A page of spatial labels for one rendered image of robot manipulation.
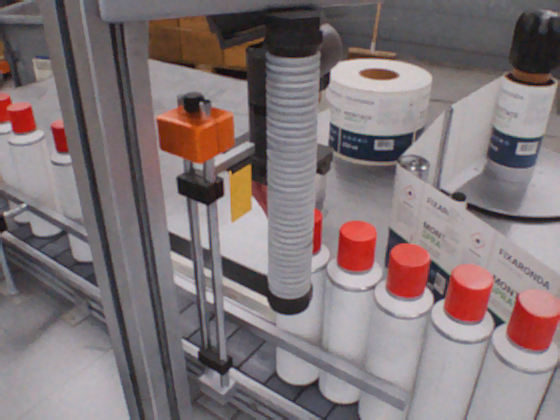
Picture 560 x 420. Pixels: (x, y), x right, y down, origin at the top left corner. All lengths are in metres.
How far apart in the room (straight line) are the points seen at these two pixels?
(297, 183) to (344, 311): 0.19
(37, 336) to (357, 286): 0.47
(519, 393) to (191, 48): 3.96
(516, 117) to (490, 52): 3.96
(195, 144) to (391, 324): 0.22
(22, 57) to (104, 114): 2.75
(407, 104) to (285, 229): 0.69
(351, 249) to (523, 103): 0.57
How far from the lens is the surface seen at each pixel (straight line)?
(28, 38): 3.04
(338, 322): 0.52
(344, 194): 0.94
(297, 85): 0.31
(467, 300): 0.44
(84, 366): 0.74
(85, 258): 0.81
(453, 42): 4.98
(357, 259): 0.48
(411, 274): 0.45
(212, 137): 0.41
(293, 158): 0.33
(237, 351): 0.65
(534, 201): 0.99
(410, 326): 0.47
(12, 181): 0.90
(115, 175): 0.37
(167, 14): 0.30
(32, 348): 0.78
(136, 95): 0.37
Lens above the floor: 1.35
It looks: 32 degrees down
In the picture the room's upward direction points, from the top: straight up
